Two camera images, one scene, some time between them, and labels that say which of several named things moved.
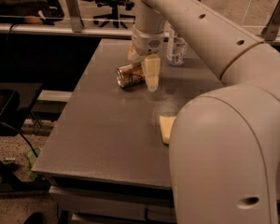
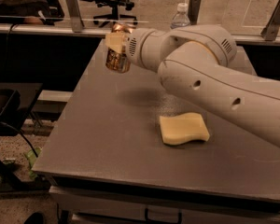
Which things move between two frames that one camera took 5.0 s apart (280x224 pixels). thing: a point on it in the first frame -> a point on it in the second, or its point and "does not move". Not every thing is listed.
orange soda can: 131,76 -> 119,62
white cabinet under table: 77,204 does not move
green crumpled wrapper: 31,158 does not move
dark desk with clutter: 25,4 does not move
